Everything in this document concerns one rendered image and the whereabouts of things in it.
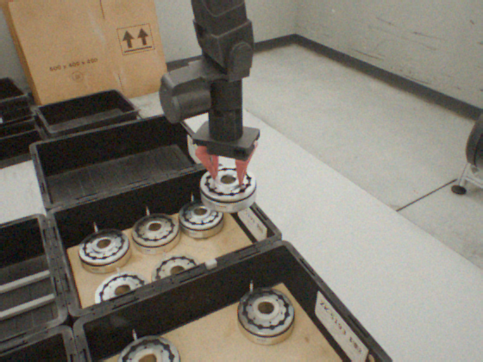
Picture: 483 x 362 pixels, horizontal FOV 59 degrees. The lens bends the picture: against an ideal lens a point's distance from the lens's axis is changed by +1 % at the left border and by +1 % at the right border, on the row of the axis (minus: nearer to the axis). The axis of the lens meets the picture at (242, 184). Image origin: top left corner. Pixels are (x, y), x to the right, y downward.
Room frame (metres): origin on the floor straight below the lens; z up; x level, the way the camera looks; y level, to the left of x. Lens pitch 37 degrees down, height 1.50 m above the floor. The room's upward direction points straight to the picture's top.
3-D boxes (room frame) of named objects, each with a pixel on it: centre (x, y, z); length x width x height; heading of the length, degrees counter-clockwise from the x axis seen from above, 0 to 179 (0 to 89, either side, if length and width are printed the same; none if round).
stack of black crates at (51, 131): (1.80, 0.73, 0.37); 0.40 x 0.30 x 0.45; 124
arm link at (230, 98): (0.62, 0.03, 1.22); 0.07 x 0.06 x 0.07; 124
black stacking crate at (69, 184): (0.90, 0.30, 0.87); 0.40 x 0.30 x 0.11; 118
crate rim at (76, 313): (0.63, 0.16, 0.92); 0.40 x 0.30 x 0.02; 118
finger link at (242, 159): (0.62, 0.02, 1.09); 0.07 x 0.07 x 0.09; 71
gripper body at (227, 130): (0.62, 0.03, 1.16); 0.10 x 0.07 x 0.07; 71
